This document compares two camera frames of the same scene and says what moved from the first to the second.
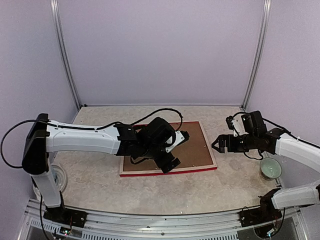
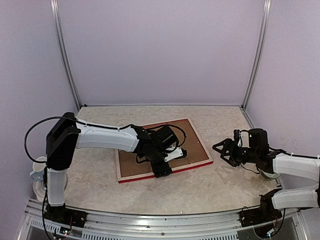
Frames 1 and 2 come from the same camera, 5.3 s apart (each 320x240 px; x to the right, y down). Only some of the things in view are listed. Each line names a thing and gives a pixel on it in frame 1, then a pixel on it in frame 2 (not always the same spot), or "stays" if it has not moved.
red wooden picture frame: x=214 y=166 to x=174 y=169
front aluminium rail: x=214 y=226 stays
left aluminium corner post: x=55 y=23 stays
